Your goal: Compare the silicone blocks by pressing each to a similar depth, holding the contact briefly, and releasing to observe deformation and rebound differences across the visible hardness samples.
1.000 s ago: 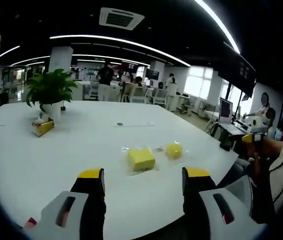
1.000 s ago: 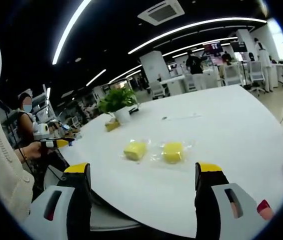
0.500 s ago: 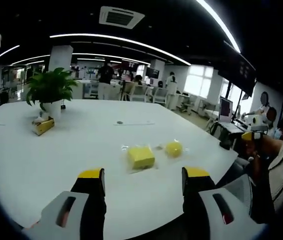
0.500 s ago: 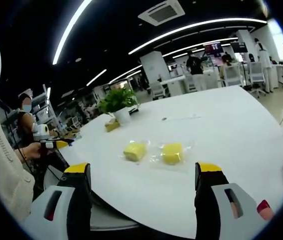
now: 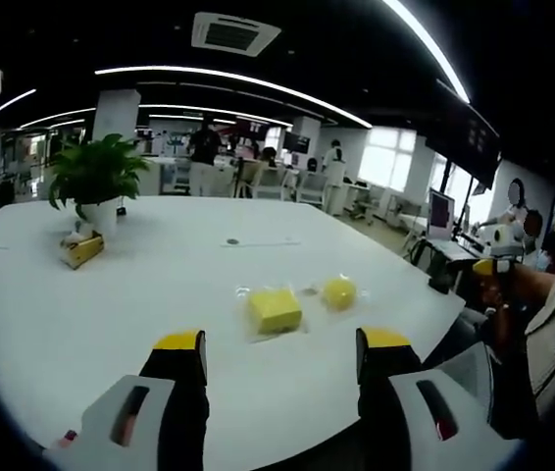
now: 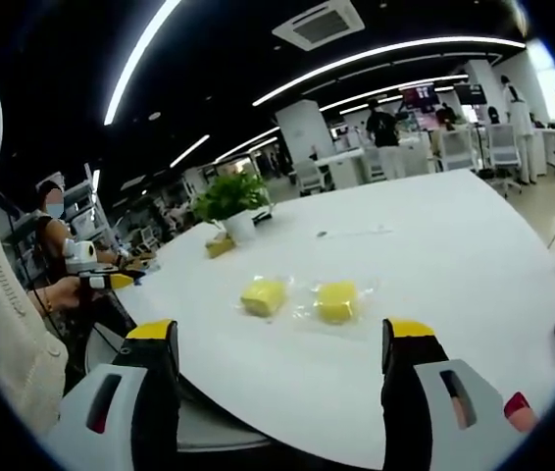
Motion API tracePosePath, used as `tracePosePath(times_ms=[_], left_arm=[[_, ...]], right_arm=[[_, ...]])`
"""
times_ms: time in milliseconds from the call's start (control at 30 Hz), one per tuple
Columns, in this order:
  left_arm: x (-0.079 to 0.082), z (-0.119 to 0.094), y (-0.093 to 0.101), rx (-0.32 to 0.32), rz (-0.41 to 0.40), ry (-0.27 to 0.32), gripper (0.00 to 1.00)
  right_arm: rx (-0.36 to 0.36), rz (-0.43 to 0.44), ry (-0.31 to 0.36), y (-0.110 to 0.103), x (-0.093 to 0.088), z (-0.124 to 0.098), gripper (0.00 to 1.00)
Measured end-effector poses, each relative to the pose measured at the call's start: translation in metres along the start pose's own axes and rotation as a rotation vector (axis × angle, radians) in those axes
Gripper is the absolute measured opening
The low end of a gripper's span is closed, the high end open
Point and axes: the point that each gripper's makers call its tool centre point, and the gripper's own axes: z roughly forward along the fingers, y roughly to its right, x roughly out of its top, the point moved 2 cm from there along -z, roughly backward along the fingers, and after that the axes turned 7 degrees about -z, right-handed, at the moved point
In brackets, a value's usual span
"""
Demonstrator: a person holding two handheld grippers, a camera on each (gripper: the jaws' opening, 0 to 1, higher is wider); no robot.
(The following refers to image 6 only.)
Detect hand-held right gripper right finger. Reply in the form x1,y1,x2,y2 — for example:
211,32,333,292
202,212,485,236
379,317,522,471

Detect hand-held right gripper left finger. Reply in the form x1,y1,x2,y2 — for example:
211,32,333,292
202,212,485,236
44,318,181,471

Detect yellow silicone block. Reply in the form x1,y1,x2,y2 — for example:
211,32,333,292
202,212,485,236
204,234,237,259
239,278,288,318
316,280,360,326

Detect person's left hand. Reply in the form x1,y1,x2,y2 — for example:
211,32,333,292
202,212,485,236
44,277,87,315

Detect person's right hand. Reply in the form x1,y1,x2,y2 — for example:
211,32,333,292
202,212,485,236
502,391,539,434

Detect white storage shelf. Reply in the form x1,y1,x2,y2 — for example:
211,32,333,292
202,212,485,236
64,164,115,239

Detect person's cream knit sweater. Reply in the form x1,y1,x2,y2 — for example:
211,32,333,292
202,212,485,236
0,174,71,436

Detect right yellow packaged sponge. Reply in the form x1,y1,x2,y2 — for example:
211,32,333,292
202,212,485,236
292,277,380,340

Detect yellow packaged sponge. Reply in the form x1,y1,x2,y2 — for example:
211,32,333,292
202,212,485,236
233,273,301,323
292,277,380,340

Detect green potted plant white pot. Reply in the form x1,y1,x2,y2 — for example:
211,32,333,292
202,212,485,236
191,171,275,243

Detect left yellow packaged sponge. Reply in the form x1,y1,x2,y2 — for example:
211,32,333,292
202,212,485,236
233,273,301,323

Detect curved ceiling light strip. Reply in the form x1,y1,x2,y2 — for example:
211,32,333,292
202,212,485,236
103,0,183,127
251,36,528,108

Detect white mesh office chair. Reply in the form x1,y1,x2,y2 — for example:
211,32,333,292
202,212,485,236
486,122,525,190
439,129,479,172
295,159,331,196

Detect colourful display screen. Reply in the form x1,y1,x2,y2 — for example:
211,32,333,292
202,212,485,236
401,83,441,131

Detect ceiling air conditioner vent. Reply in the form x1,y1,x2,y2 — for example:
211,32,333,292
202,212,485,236
271,0,368,52

